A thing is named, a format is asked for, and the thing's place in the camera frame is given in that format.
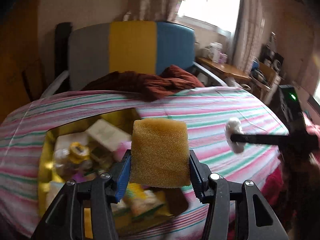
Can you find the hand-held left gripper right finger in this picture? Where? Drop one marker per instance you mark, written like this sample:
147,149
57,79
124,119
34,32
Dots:
197,180

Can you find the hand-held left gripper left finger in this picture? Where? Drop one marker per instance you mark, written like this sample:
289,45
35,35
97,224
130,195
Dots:
123,180

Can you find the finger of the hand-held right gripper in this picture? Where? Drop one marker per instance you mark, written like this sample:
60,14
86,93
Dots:
260,139

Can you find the white plastic bag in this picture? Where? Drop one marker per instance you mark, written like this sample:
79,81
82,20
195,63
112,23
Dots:
233,127

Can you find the yellow sponge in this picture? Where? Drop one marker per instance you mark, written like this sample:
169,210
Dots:
160,152

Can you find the gold lined gift box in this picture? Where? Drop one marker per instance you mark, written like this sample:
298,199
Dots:
45,155

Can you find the green yellow snack packet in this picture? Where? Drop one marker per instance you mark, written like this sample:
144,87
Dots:
142,200

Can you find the cluttered wooden shelf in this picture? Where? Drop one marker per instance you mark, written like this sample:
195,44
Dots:
267,75

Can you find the purple snack packet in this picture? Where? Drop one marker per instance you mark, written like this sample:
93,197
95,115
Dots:
78,178

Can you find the cream cardboard box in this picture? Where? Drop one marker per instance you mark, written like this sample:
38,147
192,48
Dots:
105,132

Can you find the blue container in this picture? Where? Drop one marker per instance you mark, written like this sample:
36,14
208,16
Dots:
255,64

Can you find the white box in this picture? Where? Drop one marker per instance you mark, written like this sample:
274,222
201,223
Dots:
70,138

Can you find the wooden bedside table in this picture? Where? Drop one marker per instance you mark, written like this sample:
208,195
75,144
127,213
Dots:
225,70

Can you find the purple tissue box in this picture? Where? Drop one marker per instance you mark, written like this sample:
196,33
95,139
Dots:
223,58

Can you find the beige curtain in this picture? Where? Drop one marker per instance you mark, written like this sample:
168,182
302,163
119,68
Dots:
250,30
155,0

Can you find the white carton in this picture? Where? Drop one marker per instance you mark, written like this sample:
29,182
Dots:
214,51

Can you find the brown blanket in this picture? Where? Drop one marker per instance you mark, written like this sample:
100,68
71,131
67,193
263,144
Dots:
160,85

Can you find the grey yellow blue chair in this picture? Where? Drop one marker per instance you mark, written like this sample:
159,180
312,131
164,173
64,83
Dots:
132,50

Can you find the window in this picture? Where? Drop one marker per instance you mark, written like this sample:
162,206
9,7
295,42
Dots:
210,2

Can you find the wooden wardrobe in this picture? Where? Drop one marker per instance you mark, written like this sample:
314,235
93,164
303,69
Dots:
17,67

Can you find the white bed rail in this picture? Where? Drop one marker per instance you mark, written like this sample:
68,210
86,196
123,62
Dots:
56,82
207,73

